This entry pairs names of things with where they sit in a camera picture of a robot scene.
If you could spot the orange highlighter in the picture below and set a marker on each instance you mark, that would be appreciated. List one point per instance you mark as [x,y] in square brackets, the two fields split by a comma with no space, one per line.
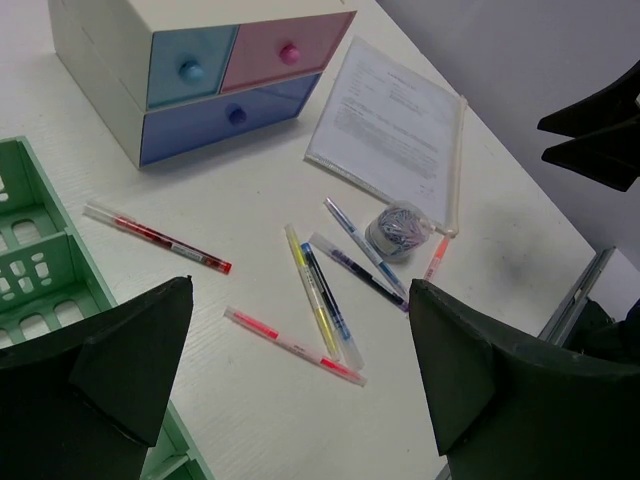
[437,258]

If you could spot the light blue pen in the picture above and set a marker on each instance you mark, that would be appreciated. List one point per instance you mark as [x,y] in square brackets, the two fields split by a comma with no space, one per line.
[359,238]

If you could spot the pink highlighter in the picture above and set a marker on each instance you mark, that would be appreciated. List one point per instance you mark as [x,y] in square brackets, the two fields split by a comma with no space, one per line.
[294,347]

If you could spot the light blue drawer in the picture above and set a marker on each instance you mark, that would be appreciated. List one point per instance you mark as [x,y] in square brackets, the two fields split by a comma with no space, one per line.
[188,63]

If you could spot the clear paperclip container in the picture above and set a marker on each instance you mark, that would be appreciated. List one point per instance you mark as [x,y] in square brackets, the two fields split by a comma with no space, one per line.
[398,231]

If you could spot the aluminium table edge rail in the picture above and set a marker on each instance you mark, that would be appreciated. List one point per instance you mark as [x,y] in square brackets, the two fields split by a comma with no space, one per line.
[577,312]

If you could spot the pink drawer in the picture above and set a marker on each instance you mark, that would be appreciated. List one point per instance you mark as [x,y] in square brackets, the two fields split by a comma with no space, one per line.
[270,51]

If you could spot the dark blue pen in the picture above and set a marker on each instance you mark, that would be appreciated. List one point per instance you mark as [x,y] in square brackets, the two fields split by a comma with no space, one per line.
[347,343]

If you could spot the red gel pen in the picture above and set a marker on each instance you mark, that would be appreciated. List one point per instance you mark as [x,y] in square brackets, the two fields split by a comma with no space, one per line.
[125,223]

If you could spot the yellow highlighter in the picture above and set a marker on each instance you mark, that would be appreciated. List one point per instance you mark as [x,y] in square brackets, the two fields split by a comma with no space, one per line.
[312,292]

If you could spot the purple-blue wide drawer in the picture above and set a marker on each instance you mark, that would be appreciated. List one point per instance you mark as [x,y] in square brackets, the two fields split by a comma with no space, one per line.
[170,132]

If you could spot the green file organizer rack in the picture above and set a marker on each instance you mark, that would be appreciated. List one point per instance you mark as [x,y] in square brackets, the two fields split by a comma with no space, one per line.
[49,281]

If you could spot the clear document folder with papers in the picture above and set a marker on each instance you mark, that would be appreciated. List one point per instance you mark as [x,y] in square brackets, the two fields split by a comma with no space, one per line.
[394,134]

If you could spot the cream drawer cabinet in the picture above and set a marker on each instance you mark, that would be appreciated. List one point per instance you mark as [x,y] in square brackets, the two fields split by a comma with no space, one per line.
[106,47]

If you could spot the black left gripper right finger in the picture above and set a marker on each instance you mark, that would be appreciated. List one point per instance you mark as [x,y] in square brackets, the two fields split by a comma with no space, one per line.
[506,405]

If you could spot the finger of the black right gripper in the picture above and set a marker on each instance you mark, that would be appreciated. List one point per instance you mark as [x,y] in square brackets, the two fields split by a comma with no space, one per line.
[610,162]
[608,107]

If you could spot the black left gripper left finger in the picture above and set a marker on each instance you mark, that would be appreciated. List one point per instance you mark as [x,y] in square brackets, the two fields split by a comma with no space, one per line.
[88,401]

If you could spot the purple gel pen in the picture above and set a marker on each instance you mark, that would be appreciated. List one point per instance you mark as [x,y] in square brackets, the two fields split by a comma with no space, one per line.
[333,252]

